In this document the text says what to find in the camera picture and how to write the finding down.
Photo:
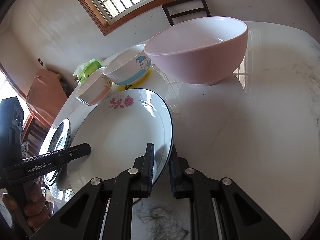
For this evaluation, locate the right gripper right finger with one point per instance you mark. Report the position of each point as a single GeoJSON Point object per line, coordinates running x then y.
{"type": "Point", "coordinates": [178, 180]}

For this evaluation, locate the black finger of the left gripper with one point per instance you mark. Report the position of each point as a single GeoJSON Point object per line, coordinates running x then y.
{"type": "Point", "coordinates": [75, 152]}

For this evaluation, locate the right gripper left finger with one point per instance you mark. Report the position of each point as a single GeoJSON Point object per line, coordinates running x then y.
{"type": "Point", "coordinates": [142, 181]}

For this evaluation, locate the white plate with rose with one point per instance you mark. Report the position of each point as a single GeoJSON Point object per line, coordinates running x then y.
{"type": "Point", "coordinates": [118, 131]}

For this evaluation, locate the white bowl rabbit pink band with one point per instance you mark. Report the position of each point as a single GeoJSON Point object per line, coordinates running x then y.
{"type": "Point", "coordinates": [95, 89]}

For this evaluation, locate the white bowl blue cartoon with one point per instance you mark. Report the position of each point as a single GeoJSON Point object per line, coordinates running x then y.
{"type": "Point", "coordinates": [129, 66]}

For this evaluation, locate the large pink bowl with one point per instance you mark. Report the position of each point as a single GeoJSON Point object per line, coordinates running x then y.
{"type": "Point", "coordinates": [202, 51]}

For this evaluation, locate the left hand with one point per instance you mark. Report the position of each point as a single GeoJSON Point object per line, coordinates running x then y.
{"type": "Point", "coordinates": [35, 210]}

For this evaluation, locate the small blue floral plate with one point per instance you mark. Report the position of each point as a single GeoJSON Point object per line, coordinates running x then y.
{"type": "Point", "coordinates": [56, 139]}

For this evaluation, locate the dark wooden bench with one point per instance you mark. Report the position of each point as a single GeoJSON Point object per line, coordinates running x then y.
{"type": "Point", "coordinates": [34, 133]}

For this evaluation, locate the orange cloth covered furniture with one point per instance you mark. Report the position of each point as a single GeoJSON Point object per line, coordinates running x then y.
{"type": "Point", "coordinates": [46, 97]}

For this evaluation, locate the yellow hot warning sticker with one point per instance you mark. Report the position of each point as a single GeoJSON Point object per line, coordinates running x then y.
{"type": "Point", "coordinates": [137, 82]}

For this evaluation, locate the green tissue pack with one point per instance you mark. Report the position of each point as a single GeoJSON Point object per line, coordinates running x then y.
{"type": "Point", "coordinates": [84, 70]}

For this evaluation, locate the dark wooden chair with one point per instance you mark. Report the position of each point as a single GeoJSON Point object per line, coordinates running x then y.
{"type": "Point", "coordinates": [181, 8]}

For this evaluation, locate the black wall switch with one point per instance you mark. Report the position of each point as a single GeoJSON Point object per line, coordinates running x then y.
{"type": "Point", "coordinates": [40, 62]}

